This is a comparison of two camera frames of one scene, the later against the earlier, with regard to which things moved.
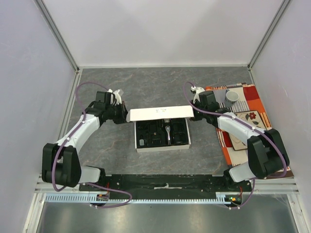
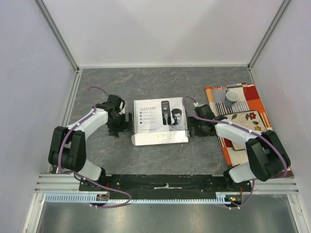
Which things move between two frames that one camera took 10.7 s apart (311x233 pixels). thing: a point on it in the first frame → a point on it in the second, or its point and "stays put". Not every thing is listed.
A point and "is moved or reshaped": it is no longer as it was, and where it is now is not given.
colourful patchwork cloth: [250, 108] stays put
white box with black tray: [162, 128] is moved or reshaped
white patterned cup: [232, 96] stays put
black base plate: [169, 183] stays put
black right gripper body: [196, 112] → [196, 126]
